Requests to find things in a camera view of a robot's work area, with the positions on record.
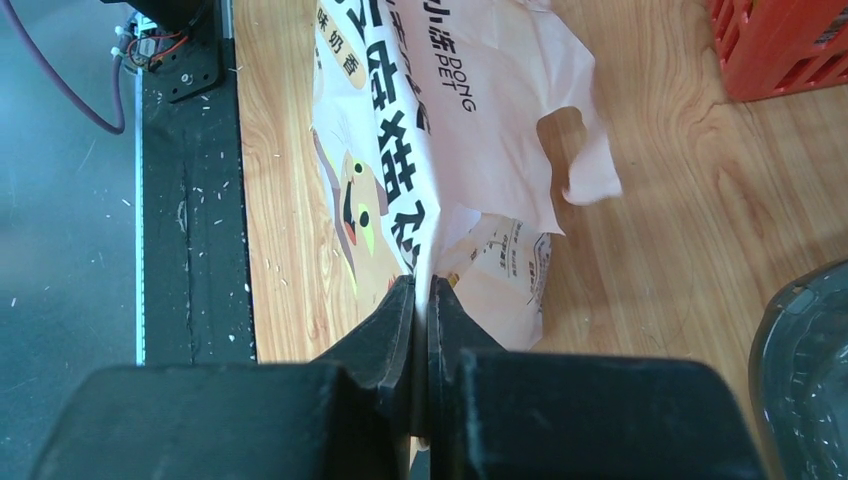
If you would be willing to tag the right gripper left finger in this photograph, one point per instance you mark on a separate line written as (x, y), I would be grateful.
(343, 415)

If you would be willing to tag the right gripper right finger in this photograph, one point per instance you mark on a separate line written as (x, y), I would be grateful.
(499, 414)

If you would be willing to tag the pink cat litter bag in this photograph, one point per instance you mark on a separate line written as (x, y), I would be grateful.
(424, 122)

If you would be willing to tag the dark grey litter box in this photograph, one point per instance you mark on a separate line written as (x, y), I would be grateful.
(797, 375)

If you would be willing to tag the red plastic shopping basket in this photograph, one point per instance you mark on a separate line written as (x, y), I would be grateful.
(771, 48)

